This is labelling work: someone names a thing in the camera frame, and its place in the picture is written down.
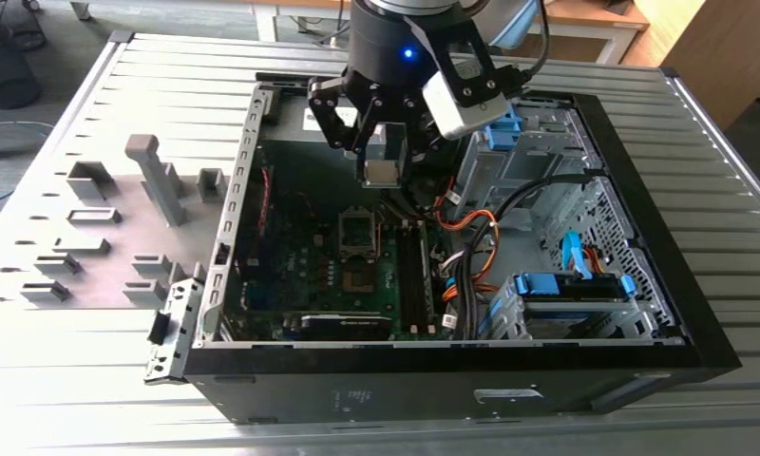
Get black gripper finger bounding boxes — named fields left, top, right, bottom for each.
left=309, top=77, right=389, bottom=181
left=397, top=99, right=449, bottom=190

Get silver CPU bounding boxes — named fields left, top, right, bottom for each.
left=362, top=159, right=402, bottom=190

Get CPU socket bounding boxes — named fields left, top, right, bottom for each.
left=339, top=266, right=381, bottom=295

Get grey CPU holder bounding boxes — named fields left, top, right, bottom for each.
left=54, top=207, right=126, bottom=256

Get grey power supply unit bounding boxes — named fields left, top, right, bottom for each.
left=263, top=94, right=390, bottom=205

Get silver disk bay cage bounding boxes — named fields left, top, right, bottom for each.
left=455, top=97, right=607, bottom=229

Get narrow grey slotted holder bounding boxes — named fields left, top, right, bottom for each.
left=197, top=167, right=229, bottom=204

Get RAM slot with white clips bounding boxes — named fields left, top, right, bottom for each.
left=403, top=221, right=419, bottom=333
left=418, top=220, right=438, bottom=333

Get green motherboard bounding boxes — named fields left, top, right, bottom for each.
left=225, top=142, right=458, bottom=342

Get wooden desk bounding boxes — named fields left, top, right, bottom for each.
left=542, top=0, right=652, bottom=66

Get perforated silver disk bay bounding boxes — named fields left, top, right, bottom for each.
left=481, top=175, right=686, bottom=341

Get hard disk in blue carrier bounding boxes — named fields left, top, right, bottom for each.
left=510, top=271, right=640, bottom=305

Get grey parts rack plate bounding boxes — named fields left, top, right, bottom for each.
left=18, top=132, right=237, bottom=310

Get grey box holder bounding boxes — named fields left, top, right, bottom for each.
left=66, top=161, right=116, bottom=200

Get black graphics card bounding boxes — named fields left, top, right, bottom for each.
left=285, top=311, right=394, bottom=341

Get low grey clip holder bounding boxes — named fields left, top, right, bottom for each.
left=35, top=254, right=86, bottom=277
left=122, top=281, right=167, bottom=305
left=131, top=255, right=172, bottom=276
left=20, top=280, right=76, bottom=305

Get wooden cabinet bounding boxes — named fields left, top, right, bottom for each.
left=621, top=0, right=760, bottom=132

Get black plastic latch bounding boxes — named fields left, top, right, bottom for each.
left=147, top=311, right=172, bottom=346

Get black PC case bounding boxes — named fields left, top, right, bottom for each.
left=143, top=70, right=745, bottom=427

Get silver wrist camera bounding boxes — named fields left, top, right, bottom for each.
left=418, top=37, right=513, bottom=142

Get blue plastic drive bracket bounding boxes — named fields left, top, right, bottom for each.
left=481, top=106, right=525, bottom=151

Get white desk frame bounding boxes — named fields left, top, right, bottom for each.
left=253, top=0, right=357, bottom=47

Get orange wire loop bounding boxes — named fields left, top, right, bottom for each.
left=434, top=175, right=502, bottom=286

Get red twisted wire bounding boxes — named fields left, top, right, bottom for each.
left=259, top=165, right=275, bottom=238

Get thick black cable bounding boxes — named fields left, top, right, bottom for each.
left=466, top=173, right=591, bottom=341

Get black camera cable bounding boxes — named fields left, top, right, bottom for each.
left=510, top=0, right=551, bottom=96

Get multicolour power wire bundle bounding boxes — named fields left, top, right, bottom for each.
left=441, top=246, right=502, bottom=305

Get tall grey rack post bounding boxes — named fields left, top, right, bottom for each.
left=124, top=134, right=191, bottom=228

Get blue SATA cable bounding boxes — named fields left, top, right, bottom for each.
left=561, top=230, right=601, bottom=281

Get red yellow disk wire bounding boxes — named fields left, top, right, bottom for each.
left=582, top=244, right=610, bottom=275

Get blue floor cable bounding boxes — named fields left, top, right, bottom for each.
left=0, top=121, right=56, bottom=210

